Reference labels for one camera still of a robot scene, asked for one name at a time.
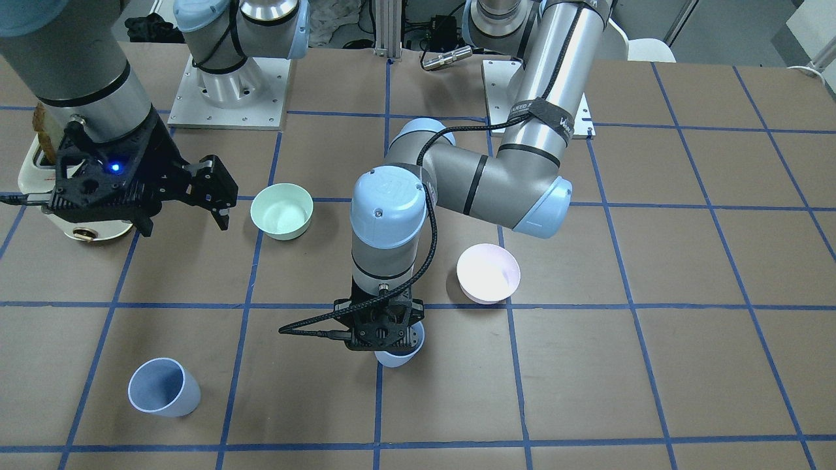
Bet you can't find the white toaster appliance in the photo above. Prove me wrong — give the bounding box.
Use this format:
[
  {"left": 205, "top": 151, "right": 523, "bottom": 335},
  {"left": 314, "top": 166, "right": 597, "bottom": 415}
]
[{"left": 18, "top": 103, "right": 133, "bottom": 243}]

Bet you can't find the mint green bowl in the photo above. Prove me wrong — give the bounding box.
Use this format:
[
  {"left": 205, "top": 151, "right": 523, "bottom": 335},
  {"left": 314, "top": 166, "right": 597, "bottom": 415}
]
[{"left": 249, "top": 183, "right": 314, "bottom": 241}]

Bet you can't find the blue plastic cup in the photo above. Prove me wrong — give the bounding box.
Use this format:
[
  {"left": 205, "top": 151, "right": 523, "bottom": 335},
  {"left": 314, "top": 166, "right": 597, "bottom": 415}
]
[{"left": 127, "top": 357, "right": 201, "bottom": 417}]

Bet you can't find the white chair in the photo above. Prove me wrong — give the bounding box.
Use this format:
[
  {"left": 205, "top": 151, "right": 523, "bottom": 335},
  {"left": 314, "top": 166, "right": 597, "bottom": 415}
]
[{"left": 594, "top": 23, "right": 677, "bottom": 63}]

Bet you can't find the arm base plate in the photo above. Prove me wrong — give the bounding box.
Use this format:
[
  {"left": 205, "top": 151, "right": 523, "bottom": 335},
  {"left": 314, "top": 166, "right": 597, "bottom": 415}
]
[
  {"left": 482, "top": 59, "right": 596, "bottom": 139},
  {"left": 167, "top": 57, "right": 293, "bottom": 131}
]

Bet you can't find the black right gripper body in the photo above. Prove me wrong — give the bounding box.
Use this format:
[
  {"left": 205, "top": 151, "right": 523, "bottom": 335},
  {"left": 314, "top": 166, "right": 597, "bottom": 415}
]
[{"left": 44, "top": 109, "right": 194, "bottom": 237}]

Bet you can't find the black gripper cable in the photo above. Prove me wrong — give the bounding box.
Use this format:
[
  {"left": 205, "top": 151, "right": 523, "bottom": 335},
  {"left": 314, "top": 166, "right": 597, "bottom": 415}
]
[{"left": 279, "top": 124, "right": 490, "bottom": 342}]

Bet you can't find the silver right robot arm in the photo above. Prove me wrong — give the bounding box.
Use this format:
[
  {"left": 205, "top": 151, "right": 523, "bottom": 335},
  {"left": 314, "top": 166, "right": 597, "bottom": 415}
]
[{"left": 2, "top": 1, "right": 310, "bottom": 237}]

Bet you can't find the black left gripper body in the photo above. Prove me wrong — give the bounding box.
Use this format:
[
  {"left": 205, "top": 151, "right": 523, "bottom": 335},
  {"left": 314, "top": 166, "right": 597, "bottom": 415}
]
[{"left": 336, "top": 289, "right": 425, "bottom": 351}]

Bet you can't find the pink bowl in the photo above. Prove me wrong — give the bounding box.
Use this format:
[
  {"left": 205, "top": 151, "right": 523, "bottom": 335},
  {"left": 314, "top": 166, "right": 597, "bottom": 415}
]
[{"left": 456, "top": 243, "right": 521, "bottom": 304}]

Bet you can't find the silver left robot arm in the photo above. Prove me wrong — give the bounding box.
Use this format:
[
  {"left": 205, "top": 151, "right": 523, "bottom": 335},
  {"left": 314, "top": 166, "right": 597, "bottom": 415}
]
[{"left": 317, "top": 1, "right": 613, "bottom": 353}]

